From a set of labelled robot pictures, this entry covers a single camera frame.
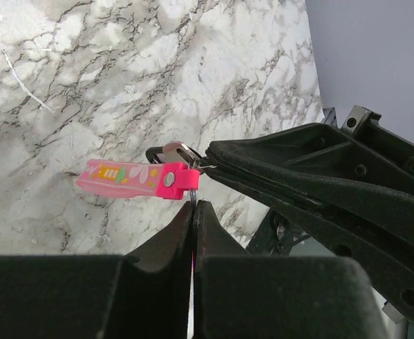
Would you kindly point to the black head silver key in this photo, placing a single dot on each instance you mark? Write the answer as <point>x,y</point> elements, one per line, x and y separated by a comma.
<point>175,151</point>

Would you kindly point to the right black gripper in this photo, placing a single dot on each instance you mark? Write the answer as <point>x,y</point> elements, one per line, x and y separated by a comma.
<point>352,189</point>

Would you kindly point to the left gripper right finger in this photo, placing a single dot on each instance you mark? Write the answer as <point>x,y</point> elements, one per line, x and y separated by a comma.
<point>238,295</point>

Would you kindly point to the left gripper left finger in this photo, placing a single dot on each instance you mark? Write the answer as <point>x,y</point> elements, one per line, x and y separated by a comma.
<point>143,294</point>

